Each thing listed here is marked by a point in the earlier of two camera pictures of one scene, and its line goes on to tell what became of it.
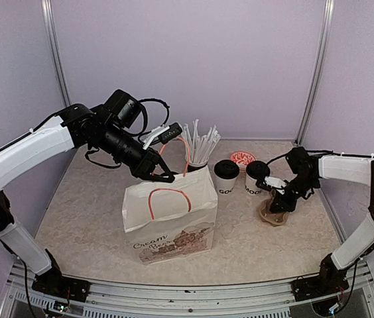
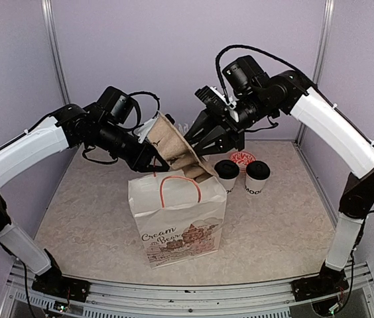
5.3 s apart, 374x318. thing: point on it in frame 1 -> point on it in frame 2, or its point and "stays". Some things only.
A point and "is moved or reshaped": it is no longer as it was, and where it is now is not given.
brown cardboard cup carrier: (267, 216) -> (176, 150)
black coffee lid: (257, 169) stays
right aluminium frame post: (328, 18) stays
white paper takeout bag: (168, 220) is moved or reshaped
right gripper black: (288, 205) -> (230, 136)
